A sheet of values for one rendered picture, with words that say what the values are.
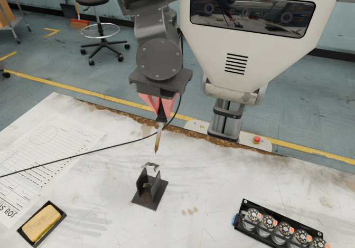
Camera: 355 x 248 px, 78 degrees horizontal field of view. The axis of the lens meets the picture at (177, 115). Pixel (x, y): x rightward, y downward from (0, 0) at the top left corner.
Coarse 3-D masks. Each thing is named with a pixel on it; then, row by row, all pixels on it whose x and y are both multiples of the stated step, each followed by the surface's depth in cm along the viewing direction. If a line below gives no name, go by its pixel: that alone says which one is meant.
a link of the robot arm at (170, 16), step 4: (168, 12) 31; (172, 12) 32; (176, 12) 32; (168, 16) 30; (172, 16) 31; (176, 16) 32; (168, 20) 29; (172, 20) 31; (176, 20) 33; (172, 24) 32; (176, 24) 33; (176, 28) 34
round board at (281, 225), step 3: (282, 222) 40; (285, 222) 40; (279, 225) 40; (282, 225) 40; (285, 225) 40; (288, 225) 40; (279, 228) 39; (282, 228) 39; (288, 228) 39; (279, 231) 39; (282, 231) 39; (285, 231) 39; (288, 231) 39; (282, 234) 39; (288, 234) 39; (291, 234) 39
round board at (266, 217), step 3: (264, 216) 41; (267, 216) 41; (270, 216) 41; (264, 219) 41; (267, 219) 41; (270, 219) 41; (273, 219) 40; (264, 222) 40; (264, 225) 40; (267, 225) 40; (270, 225) 40; (270, 228) 39; (273, 228) 39
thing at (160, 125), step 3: (159, 123) 45; (162, 123) 45; (159, 126) 45; (162, 126) 46; (159, 129) 46; (159, 132) 46; (159, 135) 46; (156, 138) 46; (159, 138) 46; (156, 141) 46; (159, 141) 47; (156, 144) 46; (156, 147) 46; (156, 150) 47
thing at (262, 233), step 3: (261, 222) 41; (267, 222) 40; (270, 222) 40; (261, 225) 41; (258, 228) 42; (258, 231) 42; (261, 231) 41; (264, 231) 41; (261, 234) 42; (264, 234) 41; (267, 234) 41
